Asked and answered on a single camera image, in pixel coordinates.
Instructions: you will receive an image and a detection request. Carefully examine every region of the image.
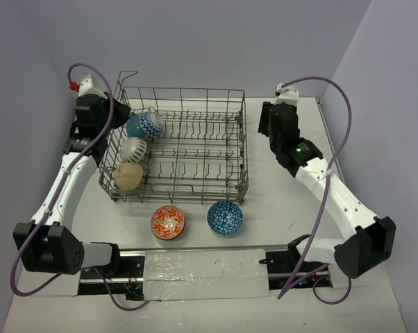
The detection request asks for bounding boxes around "plain blue bowl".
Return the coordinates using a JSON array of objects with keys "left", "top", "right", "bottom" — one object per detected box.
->
[{"left": 126, "top": 114, "right": 144, "bottom": 139}]

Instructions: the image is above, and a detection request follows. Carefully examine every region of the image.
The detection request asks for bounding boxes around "red patterned bowl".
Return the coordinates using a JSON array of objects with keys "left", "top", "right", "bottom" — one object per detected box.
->
[{"left": 137, "top": 112, "right": 164, "bottom": 139}]

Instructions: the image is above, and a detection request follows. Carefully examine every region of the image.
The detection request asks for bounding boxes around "yellow bowl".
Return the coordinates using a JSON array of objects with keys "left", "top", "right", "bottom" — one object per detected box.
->
[{"left": 114, "top": 162, "right": 144, "bottom": 191}]

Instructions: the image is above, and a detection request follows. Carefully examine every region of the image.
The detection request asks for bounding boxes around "orange floral bowl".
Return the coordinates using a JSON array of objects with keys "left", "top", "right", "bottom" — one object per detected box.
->
[{"left": 150, "top": 205, "right": 185, "bottom": 241}]

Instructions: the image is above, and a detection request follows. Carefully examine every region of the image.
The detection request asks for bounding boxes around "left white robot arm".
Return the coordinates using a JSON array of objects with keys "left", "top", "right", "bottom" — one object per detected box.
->
[{"left": 13, "top": 92, "right": 130, "bottom": 277}]

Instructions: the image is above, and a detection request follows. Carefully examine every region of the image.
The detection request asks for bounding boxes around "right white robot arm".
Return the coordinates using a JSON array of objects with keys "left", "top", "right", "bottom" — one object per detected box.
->
[{"left": 258, "top": 102, "right": 396, "bottom": 279}]

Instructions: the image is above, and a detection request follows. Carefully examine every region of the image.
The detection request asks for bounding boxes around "blue patterned bowl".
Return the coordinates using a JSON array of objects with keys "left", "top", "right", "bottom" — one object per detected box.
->
[{"left": 206, "top": 200, "right": 243, "bottom": 237}]

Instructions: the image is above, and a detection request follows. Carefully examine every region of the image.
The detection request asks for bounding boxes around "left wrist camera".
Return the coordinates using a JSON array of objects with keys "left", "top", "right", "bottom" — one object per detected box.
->
[{"left": 69, "top": 75, "right": 107, "bottom": 99}]

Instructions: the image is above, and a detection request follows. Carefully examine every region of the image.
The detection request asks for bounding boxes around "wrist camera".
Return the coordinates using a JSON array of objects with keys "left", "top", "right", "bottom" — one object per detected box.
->
[
  {"left": 274, "top": 83, "right": 299, "bottom": 106},
  {"left": 69, "top": 75, "right": 107, "bottom": 99}
]

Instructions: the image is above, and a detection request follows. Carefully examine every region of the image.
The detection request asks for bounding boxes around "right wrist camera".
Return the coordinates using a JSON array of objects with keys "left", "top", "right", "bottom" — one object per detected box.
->
[{"left": 274, "top": 83, "right": 299, "bottom": 106}]

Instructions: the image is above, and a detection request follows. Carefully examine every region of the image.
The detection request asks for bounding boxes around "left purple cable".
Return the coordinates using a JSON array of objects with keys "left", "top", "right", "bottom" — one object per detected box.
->
[{"left": 10, "top": 62, "right": 151, "bottom": 310}]

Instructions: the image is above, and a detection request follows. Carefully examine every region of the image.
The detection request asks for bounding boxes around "grey wire dish rack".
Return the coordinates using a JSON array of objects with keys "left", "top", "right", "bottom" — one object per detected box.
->
[{"left": 99, "top": 71, "right": 249, "bottom": 204}]

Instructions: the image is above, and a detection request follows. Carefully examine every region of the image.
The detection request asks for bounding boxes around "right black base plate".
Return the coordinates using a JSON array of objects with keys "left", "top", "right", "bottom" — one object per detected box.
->
[{"left": 258, "top": 250, "right": 333, "bottom": 290}]

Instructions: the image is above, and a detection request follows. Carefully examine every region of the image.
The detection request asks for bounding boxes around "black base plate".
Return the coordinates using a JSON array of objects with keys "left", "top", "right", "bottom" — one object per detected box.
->
[
  {"left": 78, "top": 251, "right": 146, "bottom": 301},
  {"left": 258, "top": 250, "right": 333, "bottom": 290}
]

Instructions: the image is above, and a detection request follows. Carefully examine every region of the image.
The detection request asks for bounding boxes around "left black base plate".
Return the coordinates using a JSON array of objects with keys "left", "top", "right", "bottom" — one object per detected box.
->
[{"left": 78, "top": 251, "right": 146, "bottom": 301}]

